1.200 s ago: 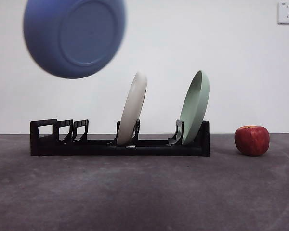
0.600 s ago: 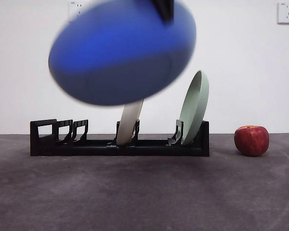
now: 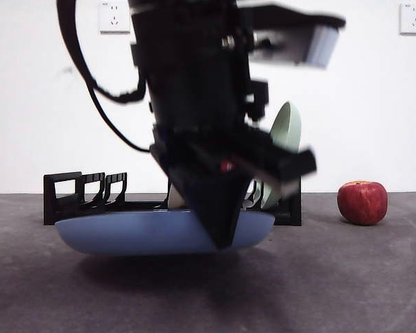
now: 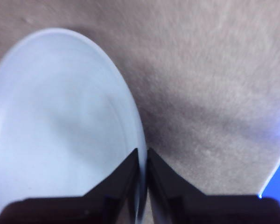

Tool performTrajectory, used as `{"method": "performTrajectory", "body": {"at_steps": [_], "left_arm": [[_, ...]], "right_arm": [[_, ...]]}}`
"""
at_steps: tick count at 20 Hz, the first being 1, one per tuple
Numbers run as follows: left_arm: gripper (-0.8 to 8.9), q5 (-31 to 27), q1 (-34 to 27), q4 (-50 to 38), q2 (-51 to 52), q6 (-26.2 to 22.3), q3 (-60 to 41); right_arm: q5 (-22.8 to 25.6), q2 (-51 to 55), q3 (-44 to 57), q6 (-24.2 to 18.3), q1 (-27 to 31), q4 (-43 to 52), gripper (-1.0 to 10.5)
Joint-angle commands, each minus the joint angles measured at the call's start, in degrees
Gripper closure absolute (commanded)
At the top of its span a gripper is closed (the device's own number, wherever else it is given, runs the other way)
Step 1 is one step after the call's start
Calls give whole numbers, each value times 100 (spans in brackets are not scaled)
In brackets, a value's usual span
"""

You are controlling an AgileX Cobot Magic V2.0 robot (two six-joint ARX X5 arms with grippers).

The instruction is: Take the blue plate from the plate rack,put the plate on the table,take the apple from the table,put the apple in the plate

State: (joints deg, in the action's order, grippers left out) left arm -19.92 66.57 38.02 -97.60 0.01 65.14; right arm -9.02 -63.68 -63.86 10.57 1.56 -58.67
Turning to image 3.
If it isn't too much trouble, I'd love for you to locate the pale green plate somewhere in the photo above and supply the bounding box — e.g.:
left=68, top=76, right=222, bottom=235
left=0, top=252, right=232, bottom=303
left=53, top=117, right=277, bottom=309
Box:
left=259, top=101, right=303, bottom=211

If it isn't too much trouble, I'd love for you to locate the red apple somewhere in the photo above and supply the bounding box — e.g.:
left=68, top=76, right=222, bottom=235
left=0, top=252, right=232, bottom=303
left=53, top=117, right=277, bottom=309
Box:
left=336, top=180, right=389, bottom=226

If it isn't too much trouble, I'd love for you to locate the white plate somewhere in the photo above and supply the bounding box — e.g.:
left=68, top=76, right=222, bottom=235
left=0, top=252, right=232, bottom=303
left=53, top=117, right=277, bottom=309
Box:
left=168, top=183, right=191, bottom=210

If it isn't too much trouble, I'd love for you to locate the white wall socket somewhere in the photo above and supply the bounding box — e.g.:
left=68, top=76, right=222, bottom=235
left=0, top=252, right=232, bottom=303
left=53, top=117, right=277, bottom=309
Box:
left=399, top=3, right=416, bottom=35
left=98, top=1, right=132, bottom=35

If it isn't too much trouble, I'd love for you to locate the thin black cable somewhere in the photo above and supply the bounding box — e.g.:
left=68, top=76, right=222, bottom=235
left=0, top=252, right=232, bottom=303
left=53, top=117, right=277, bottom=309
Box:
left=89, top=85, right=153, bottom=153

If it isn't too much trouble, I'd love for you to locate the thick black sleeved cable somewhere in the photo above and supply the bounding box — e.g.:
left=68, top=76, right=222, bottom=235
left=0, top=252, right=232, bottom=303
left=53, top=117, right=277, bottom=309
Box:
left=55, top=0, right=150, bottom=104

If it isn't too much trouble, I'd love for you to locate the black plate rack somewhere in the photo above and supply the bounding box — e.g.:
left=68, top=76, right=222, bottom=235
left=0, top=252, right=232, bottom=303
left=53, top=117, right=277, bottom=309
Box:
left=43, top=171, right=303, bottom=227

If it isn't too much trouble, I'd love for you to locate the blue plate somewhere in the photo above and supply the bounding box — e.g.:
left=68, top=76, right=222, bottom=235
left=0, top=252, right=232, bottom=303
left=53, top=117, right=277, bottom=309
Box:
left=54, top=210, right=277, bottom=257

